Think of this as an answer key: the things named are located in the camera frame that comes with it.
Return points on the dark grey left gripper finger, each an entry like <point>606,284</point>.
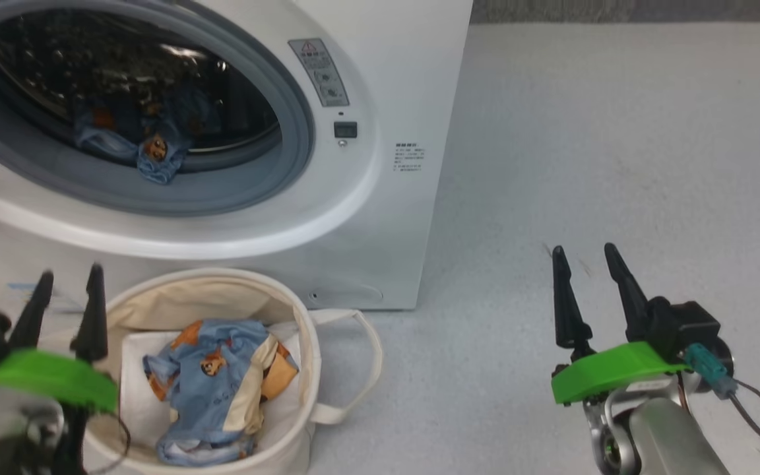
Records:
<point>30,316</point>
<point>93,323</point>

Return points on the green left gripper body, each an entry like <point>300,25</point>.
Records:
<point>43,376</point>

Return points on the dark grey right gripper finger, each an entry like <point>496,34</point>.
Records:
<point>627,297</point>
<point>570,310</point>

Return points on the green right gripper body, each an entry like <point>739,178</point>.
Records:
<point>617,373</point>

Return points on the blue cartoon print garment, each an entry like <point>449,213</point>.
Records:
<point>156,155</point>
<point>215,389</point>

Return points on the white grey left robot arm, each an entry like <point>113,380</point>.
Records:
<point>4,435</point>

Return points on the cream fabric laundry basket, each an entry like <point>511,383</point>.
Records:
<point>221,290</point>

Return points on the black door lock socket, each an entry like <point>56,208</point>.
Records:
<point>345,129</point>

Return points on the white front-load washing machine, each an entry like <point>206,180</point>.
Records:
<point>386,79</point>

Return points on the blue white energy label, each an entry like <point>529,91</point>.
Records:
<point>24,290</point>

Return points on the small white text sticker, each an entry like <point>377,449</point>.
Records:
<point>409,157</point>

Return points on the grey warning label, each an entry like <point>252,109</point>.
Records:
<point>320,72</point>

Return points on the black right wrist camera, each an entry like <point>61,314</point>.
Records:
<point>690,330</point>

